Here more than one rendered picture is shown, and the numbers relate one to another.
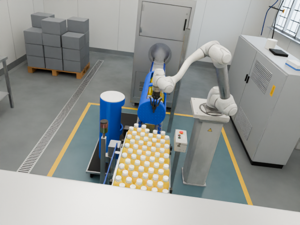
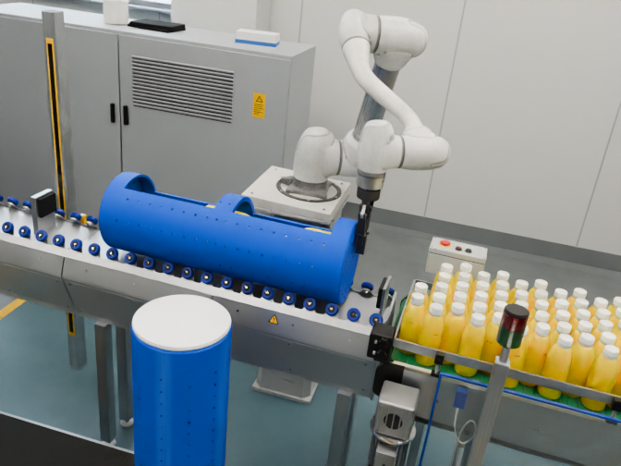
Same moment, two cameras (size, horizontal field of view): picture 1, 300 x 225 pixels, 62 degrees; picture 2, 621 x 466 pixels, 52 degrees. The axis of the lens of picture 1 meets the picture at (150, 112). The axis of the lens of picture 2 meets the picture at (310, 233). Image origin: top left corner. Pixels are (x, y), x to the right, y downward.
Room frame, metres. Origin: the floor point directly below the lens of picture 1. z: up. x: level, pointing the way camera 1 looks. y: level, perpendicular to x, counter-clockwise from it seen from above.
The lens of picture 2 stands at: (1.83, 1.83, 2.06)
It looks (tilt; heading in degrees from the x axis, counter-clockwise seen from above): 25 degrees down; 284
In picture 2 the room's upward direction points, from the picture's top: 6 degrees clockwise
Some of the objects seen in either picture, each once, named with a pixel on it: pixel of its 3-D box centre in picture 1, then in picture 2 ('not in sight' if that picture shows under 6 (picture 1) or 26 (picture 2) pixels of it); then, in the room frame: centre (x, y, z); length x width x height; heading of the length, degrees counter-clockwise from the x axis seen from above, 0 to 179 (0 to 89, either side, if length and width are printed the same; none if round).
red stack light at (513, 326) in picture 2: (104, 124); (514, 319); (1.65, 0.35, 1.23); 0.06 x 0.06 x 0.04
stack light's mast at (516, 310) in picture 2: (103, 129); (509, 336); (1.65, 0.35, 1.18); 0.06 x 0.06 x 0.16
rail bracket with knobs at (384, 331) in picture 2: (127, 131); (382, 342); (1.99, 0.19, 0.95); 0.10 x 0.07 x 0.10; 89
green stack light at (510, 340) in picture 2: (103, 128); (510, 334); (1.65, 0.35, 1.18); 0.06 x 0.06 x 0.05
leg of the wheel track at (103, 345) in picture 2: not in sight; (105, 386); (3.08, 0.05, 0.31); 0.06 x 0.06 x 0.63; 89
